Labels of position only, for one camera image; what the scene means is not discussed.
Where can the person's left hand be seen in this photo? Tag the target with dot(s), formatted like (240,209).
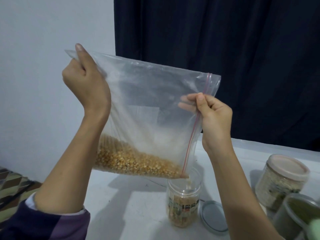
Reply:
(89,85)

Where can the person's right hand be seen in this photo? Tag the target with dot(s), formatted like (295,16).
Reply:
(216,122)

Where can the zip bag of corn kernels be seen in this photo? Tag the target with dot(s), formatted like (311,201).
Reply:
(155,107)

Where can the pink round lid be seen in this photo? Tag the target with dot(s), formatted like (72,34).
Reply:
(289,166)

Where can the transparent jar pink lid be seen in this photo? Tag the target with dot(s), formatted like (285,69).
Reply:
(280,182)

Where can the transparent jar blue lid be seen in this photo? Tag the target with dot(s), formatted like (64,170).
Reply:
(183,205)

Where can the blue round lid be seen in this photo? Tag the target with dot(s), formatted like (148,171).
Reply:
(215,217)

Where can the pile of green beans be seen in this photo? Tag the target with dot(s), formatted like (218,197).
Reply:
(304,207)

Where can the green round lid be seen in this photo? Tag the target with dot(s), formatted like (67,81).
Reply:
(315,230)

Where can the person's left forearm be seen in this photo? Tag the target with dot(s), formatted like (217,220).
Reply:
(67,165)

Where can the person's right forearm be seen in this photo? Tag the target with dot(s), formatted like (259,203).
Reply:
(240,197)

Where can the dark navy curtain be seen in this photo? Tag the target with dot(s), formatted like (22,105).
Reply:
(220,52)

